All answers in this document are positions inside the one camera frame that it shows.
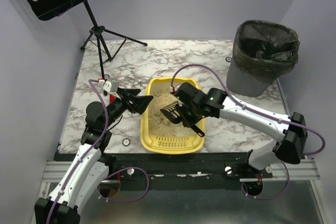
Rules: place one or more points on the black slotted litter scoop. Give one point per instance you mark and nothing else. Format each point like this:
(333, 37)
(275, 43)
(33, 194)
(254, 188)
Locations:
(176, 114)

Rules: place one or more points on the beige cat litter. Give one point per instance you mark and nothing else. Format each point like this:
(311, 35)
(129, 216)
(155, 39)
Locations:
(158, 123)

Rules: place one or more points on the grey ribbed trash can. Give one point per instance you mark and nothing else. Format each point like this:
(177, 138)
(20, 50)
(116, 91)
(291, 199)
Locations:
(241, 83)

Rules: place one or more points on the round marker front left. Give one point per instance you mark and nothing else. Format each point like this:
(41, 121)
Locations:
(126, 142)

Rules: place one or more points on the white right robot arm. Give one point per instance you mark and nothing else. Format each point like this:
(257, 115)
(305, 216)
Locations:
(288, 138)

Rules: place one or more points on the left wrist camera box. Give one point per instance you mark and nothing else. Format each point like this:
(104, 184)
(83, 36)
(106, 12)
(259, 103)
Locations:
(109, 85)

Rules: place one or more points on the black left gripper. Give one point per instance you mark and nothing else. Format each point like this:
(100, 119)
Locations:
(127, 100)

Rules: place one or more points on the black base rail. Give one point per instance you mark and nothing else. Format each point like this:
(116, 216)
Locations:
(179, 172)

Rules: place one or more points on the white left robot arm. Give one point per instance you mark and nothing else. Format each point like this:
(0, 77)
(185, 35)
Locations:
(88, 169)

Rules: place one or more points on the black trash bag liner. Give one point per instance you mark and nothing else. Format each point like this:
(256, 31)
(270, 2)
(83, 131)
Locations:
(265, 50)

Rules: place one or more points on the red cylinder tool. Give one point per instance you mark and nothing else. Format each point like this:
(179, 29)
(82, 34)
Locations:
(112, 96)

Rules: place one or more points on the yellow plastic litter box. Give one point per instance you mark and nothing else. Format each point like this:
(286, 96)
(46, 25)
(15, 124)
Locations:
(187, 142)

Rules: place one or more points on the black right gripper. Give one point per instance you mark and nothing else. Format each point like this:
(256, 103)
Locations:
(184, 109)

